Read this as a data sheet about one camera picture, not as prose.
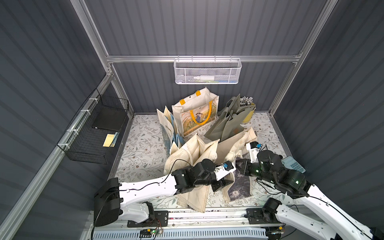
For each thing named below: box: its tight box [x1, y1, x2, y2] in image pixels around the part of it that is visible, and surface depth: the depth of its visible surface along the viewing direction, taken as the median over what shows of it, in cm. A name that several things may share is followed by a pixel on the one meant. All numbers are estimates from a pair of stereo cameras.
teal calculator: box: [281, 156, 306, 174], surface depth 92 cm
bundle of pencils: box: [240, 96, 254, 107], surface depth 104 cm
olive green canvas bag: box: [204, 93, 256, 142], surface depth 90 cm
